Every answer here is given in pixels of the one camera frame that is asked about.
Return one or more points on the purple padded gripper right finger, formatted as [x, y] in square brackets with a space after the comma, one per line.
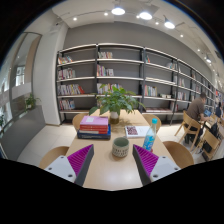
[152, 167]

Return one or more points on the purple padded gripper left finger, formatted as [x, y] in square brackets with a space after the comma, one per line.
[73, 168]

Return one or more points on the clear plastic water bottle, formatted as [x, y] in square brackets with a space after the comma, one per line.
[150, 136]

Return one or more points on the dark blue bottom book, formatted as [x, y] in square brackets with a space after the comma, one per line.
[106, 136]

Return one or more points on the green ceramic cup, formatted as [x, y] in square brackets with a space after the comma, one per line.
[120, 147]

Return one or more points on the wooden chair near right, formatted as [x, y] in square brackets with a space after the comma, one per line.
[179, 153]

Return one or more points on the open white magazine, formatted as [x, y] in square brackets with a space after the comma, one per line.
[136, 131]

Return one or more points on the red middle book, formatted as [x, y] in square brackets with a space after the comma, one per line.
[97, 128]

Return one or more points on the wooden chair far left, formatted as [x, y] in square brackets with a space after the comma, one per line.
[77, 119]

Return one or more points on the pink top book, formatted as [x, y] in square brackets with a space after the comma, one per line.
[94, 120]

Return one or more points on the wooden chair far right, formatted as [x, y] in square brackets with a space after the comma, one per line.
[150, 117]

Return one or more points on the light wooden chair with man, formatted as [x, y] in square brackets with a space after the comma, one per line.
[191, 127]

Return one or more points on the light wooden chair foreground right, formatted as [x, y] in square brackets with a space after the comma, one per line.
[212, 141]

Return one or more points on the potted green plant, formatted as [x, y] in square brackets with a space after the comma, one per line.
[114, 101]

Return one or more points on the seated man brown shirt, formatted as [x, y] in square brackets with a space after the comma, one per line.
[196, 108]

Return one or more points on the small plant on ledge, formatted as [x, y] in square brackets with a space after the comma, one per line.
[30, 102]

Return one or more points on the large grey bookshelf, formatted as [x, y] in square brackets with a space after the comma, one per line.
[163, 84]

